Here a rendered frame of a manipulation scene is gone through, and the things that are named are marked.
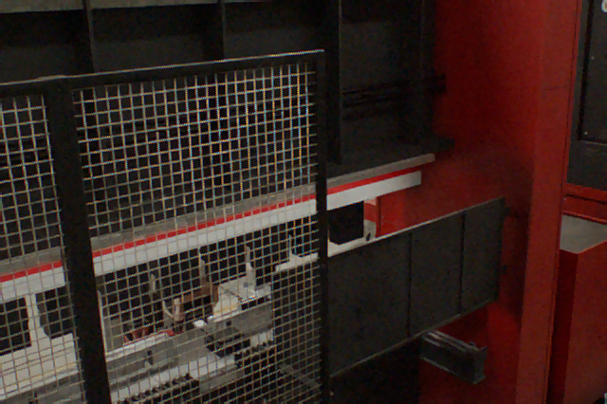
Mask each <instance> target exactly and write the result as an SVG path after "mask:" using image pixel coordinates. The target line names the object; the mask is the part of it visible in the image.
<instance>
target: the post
mask: <svg viewBox="0 0 607 404"><path fill-rule="evenodd" d="M41 79H43V80H46V81H53V80H63V79H70V77H67V76H62V75H58V76H48V77H39V78H36V80H41ZM46 87H47V93H46V94H44V95H43V100H44V106H46V108H45V114H46V119H48V120H47V121H46V128H47V132H48V133H50V135H48V141H49V146H52V147H50V156H51V159H54V161H51V163H52V170H53V172H56V174H53V176H54V183H55V184H57V187H55V191H56V197H59V199H57V204H58V210H59V209H61V210H60V211H59V219H60V222H63V223H62V224H60V226H61V233H62V234H64V235H62V239H63V246H65V248H64V257H65V258H68V259H66V260H65V267H67V269H70V270H69V271H67V274H68V281H69V282H71V283H70V284H69V288H70V293H72V292H73V294H71V302H72V304H74V305H72V309H73V316H76V317H74V323H75V327H76V326H78V327H77V328H75V330H76V337H79V338H78V339H77V344H78V349H80V348H81V350H78V351H79V358H80V359H81V360H80V364H81V370H82V369H83V371H81V372H82V380H83V381H84V382H83V390H84V391H86V392H84V399H85V401H86V400H87V402H85V404H112V399H111V392H110V384H109V376H108V369H107V361H106V354H105V346H104V338H103V330H102V322H101V315H100V309H99V300H98V292H97V285H96V277H95V268H94V261H93V253H92V247H91V238H90V230H89V223H88V214H87V207H86V199H85V192H84V184H83V169H82V162H81V153H80V145H79V138H78V131H77V122H76V115H75V107H74V100H73V91H72V88H71V80H64V81H54V82H46Z"/></svg>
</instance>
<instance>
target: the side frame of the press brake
mask: <svg viewBox="0 0 607 404"><path fill-rule="evenodd" d="M580 8H581V0H436V8H435V43H434V76H438V75H445V76H446V79H445V80H441V81H434V82H433V87H435V86H440V85H445V86H446V89H445V90H442V91H436V92H433V110H432V134H433V135H435V136H440V137H444V138H455V144H453V148H449V149H446V150H442V151H438V152H434V153H431V154H435V161H434V162H430V163H427V164H422V165H421V178H420V184H416V185H413V186H410V188H407V189H403V190H400V191H396V192H392V193H386V194H383V195H380V196H376V238H378V237H380V236H383V235H386V234H389V233H392V232H395V231H399V230H404V229H406V228H409V227H412V226H415V225H418V224H421V223H425V222H428V221H431V220H433V219H436V218H439V217H442V216H445V215H448V213H450V212H453V211H459V210H462V209H464V208H467V207H470V206H473V205H476V204H479V203H482V202H486V201H489V200H491V199H494V198H497V197H500V196H503V197H504V198H505V207H507V206H510V215H509V216H507V217H505V218H504V228H503V244H502V260H501V266H502V265H505V264H506V274H504V275H501V276H500V290H499V299H498V300H496V301H494V302H492V303H491V304H489V305H486V306H484V307H482V308H480V309H477V310H475V311H473V312H471V313H469V314H467V315H466V316H464V317H462V318H460V319H458V320H455V321H451V322H449V323H447V324H445V325H443V326H441V327H439V328H437V331H439V332H441V333H444V334H446V335H448V336H450V337H452V338H455V339H457V340H461V341H462V342H464V343H467V344H469V341H472V342H474V343H475V346H476V348H478V349H481V348H483V347H485V346H486V347H487V357H486V358H485V359H484V376H486V378H485V379H483V380H481V381H479V382H478V383H476V384H474V385H470V384H468V383H467V382H465V381H463V380H460V379H458V378H456V377H454V376H451V375H449V374H448V373H446V372H444V371H442V370H440V369H438V368H436V367H434V366H432V365H430V364H428V363H426V362H424V361H422V360H419V380H418V404H545V400H546V389H547V379H548V367H549V357H550V346H551V335H552V323H553V313H554V307H555V301H556V291H557V280H558V269H559V259H560V247H561V226H562V215H563V204H564V194H565V182H566V171H567V160H568V149H569V138H570V128H571V117H572V106H573V95H574V83H575V73H576V62H577V51H578V40H579V19H580Z"/></svg>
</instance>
